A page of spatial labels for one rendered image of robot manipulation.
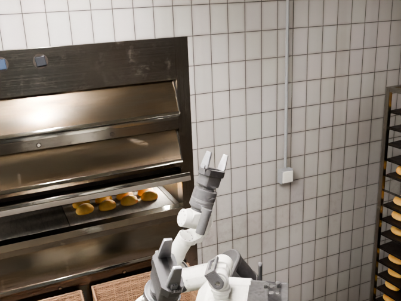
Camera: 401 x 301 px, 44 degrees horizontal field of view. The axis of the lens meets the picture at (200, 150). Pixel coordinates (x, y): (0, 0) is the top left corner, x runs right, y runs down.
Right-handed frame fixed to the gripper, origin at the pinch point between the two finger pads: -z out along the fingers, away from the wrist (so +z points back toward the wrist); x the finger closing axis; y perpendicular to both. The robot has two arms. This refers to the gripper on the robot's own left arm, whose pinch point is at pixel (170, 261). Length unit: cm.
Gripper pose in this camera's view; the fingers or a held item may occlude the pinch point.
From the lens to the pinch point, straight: 116.3
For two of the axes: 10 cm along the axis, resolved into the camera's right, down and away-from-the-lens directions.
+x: -3.0, -6.2, 7.2
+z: -2.1, 7.8, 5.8
